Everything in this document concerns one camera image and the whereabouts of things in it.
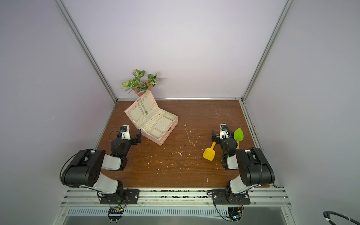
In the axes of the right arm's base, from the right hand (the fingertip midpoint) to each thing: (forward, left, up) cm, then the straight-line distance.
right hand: (224, 127), depth 89 cm
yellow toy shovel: (-14, +10, -10) cm, 20 cm away
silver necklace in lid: (+10, +56, +4) cm, 57 cm away
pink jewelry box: (+4, +48, -3) cm, 48 cm away
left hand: (-2, +60, 0) cm, 60 cm away
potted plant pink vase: (+25, +60, +15) cm, 66 cm away
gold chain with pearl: (-6, +22, -11) cm, 25 cm away
